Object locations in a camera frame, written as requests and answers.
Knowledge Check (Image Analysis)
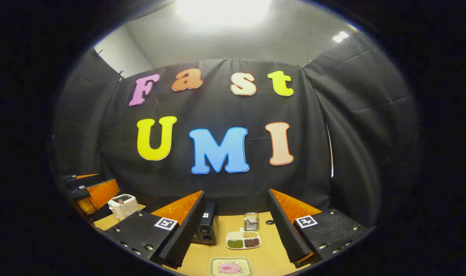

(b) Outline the pink ham slice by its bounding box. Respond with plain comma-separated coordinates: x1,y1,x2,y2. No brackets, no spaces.
218,263,242,274

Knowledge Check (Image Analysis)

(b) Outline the black backdrop cloth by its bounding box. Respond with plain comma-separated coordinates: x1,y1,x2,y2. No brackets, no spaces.
51,48,421,230

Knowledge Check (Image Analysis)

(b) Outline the large ceiling light panel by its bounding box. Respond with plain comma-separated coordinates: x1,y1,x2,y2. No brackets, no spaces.
176,0,274,27

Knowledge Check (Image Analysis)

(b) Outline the small metal wire rack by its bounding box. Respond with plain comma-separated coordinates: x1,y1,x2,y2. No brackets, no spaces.
244,212,260,231

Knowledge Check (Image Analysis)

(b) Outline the black electric oven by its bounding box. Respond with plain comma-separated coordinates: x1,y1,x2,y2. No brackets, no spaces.
192,202,219,246

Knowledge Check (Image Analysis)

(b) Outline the cream square plate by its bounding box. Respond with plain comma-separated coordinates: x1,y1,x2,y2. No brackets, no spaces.
209,256,254,276

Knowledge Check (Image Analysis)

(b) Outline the white toaster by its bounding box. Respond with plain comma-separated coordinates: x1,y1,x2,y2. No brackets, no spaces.
107,194,140,221

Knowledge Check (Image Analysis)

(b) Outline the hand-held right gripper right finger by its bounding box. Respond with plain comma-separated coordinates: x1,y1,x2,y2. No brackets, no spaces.
266,189,369,269

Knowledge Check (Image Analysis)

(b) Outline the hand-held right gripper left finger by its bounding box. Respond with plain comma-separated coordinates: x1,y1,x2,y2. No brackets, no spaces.
103,191,206,269

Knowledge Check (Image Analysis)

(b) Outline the white divided bean tray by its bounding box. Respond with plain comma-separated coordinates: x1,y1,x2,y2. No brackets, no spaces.
226,228,262,250

